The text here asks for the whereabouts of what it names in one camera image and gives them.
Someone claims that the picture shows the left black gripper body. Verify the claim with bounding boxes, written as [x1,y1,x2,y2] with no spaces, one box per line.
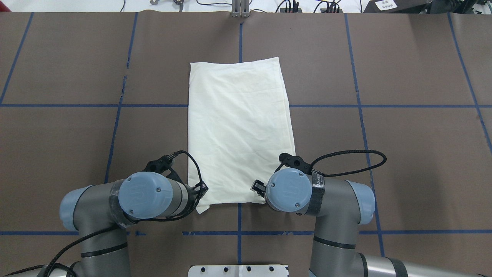
[184,184,202,210]

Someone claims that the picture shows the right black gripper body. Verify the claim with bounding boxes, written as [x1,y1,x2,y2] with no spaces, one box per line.
[256,181,269,203]

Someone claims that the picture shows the white long-sleeve printed shirt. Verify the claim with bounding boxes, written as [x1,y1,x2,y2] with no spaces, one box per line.
[188,57,295,214]

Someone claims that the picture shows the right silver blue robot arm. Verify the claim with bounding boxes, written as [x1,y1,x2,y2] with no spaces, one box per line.
[251,168,466,277]

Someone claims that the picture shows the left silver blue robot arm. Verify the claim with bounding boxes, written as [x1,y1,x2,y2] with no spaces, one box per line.
[38,172,208,277]

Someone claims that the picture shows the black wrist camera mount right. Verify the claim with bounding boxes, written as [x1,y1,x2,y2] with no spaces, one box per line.
[274,153,312,175]

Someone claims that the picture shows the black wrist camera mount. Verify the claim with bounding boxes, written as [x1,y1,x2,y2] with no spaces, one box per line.
[142,153,183,184]
[274,153,312,175]

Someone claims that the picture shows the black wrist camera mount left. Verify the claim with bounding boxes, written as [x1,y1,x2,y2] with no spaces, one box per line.
[142,153,183,184]

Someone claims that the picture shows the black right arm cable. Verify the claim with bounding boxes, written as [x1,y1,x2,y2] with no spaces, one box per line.
[310,149,387,177]

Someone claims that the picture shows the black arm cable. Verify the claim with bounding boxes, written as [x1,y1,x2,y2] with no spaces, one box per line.
[0,150,204,277]
[310,149,387,177]

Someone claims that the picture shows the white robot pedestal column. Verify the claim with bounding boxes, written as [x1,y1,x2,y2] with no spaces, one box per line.
[188,264,289,277]

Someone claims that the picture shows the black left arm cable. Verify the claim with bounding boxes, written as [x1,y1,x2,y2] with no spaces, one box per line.
[0,150,204,277]

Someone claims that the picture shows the aluminium frame post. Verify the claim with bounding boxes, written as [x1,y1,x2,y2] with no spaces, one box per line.
[231,0,251,18]

